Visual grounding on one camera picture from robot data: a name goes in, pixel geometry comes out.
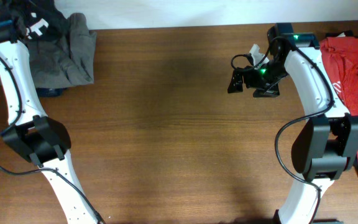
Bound folded dark navy garment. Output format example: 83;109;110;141
36;88;65;98

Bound right black cable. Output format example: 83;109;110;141
230;35;337;224

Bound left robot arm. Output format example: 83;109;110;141
0;3;104;223

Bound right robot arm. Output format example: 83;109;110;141
227;23;358;224

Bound folded grey shorts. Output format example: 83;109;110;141
0;12;98;90

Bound black Nike t-shirt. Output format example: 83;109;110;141
9;0;70;41

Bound black logo t-shirt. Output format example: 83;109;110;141
324;30;358;38

